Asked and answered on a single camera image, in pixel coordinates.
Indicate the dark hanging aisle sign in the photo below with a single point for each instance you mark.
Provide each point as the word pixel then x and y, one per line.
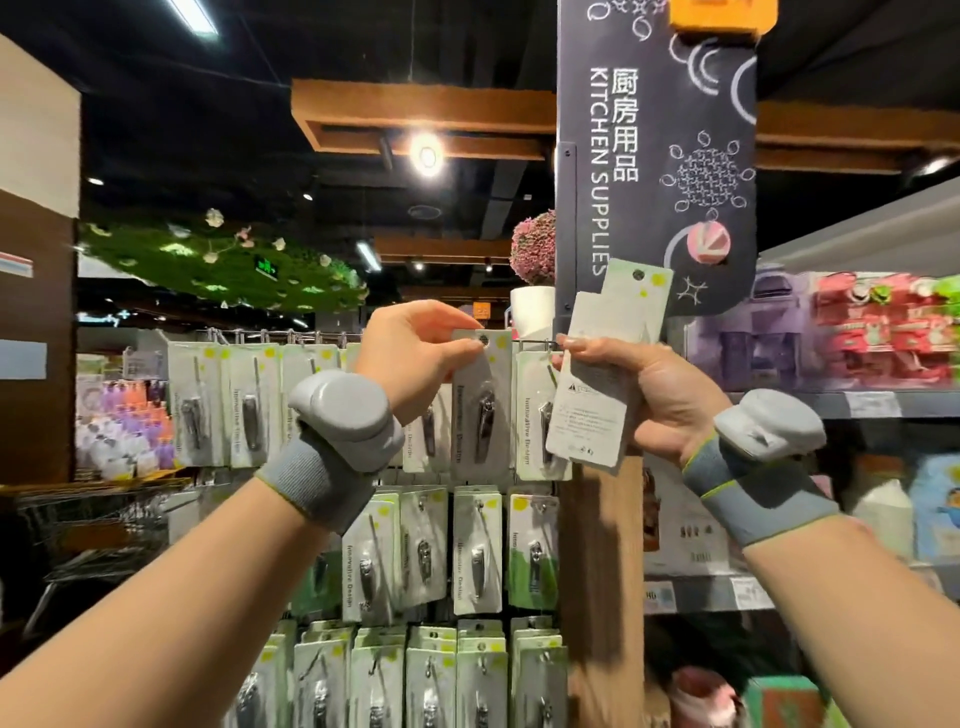
pixel 653 150

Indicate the green hanging ceiling decor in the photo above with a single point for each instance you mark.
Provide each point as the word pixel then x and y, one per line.
pixel 225 263

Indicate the blue cartoon box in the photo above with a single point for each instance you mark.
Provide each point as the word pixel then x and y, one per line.
pixel 938 510

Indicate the wooden ceiling frame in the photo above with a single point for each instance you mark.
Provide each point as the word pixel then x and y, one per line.
pixel 450 113

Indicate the orange sign tag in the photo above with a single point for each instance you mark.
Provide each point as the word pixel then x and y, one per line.
pixel 723 15

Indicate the row of pastel laundry bottles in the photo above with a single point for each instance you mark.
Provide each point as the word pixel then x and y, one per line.
pixel 120 435

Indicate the row of pink red packs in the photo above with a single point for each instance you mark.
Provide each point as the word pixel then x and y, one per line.
pixel 885 323

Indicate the pink flowers in white pot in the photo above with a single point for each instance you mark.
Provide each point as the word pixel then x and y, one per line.
pixel 534 248

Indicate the purple boxed appliance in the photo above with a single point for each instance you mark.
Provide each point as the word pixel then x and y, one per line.
pixel 750 338

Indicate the grey kitchenware shelf unit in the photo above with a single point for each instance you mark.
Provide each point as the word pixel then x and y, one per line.
pixel 885 402

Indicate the empty silver shopping cart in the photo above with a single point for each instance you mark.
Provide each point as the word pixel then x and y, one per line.
pixel 90 533

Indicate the grey wrist tracker band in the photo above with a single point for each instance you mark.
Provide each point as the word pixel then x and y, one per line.
pixel 345 420
pixel 765 435

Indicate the round ceiling lamp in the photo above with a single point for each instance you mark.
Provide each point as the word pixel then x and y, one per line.
pixel 428 155

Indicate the person's right hand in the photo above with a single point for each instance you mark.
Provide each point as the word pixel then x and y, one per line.
pixel 675 398

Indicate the wooden pillar panel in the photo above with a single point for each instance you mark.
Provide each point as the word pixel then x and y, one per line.
pixel 38 300

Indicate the pink mugs on shelf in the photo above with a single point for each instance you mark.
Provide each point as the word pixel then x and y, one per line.
pixel 702 702

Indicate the teal orange box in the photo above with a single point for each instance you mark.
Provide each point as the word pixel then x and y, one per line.
pixel 780 705

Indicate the wooden post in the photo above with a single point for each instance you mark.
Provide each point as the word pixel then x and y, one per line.
pixel 600 600

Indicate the person's right forearm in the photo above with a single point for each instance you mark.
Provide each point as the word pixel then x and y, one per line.
pixel 870 630

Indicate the white carded nail clipper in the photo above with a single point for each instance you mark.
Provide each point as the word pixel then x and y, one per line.
pixel 642 293
pixel 483 428
pixel 585 420

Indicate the large white product box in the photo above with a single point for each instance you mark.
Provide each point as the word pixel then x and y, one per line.
pixel 683 525

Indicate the rows of hung nail clipper packs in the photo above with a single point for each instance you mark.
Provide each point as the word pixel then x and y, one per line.
pixel 390 563

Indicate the person's left hand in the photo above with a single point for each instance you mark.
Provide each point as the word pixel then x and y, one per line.
pixel 413 360

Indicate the cream white jug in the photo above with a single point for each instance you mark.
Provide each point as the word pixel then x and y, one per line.
pixel 888 518

